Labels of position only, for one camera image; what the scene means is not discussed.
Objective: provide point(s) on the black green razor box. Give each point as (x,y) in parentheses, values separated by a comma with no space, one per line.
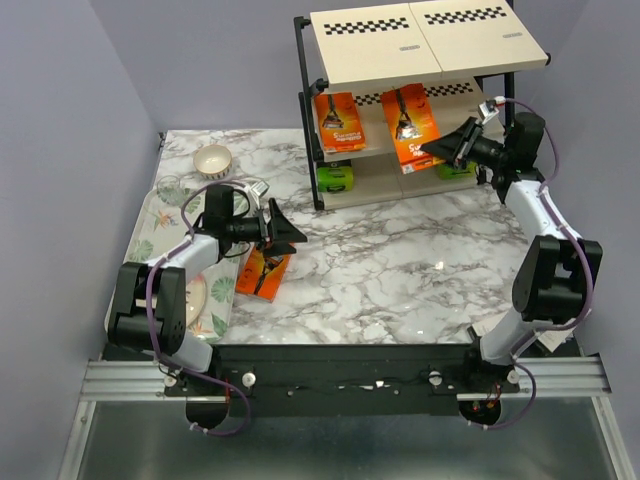
(335,177)
(446,172)

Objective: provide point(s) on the white bowl orange rim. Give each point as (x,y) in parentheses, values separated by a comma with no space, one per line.
(213,162)

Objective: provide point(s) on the pink white plate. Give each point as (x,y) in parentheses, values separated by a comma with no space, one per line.
(195,298)

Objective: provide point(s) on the beige black three-tier shelf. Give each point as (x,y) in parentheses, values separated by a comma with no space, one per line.
(450,47)

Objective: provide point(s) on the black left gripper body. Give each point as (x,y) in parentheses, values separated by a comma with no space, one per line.
(245,229)

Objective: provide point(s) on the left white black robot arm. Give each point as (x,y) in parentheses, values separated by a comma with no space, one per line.
(148,309)

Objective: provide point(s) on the clear drinking glass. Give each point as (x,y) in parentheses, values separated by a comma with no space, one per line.
(170,190)

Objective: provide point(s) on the white paper card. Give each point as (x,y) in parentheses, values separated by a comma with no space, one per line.
(550,340)

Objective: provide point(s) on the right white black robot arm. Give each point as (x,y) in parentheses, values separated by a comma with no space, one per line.
(553,289)

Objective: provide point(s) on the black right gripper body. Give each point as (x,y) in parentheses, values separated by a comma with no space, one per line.
(488,154)

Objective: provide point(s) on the white leaf-print tray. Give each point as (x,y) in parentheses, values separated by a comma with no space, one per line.
(160,228)

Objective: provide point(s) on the aluminium black mounting rail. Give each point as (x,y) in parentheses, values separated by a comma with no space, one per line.
(347,380)

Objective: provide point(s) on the orange Gillette Fusion5 box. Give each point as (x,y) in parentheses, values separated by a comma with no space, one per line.
(262,276)

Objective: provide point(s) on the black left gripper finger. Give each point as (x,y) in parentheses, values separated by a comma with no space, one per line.
(277,249)
(280,229)

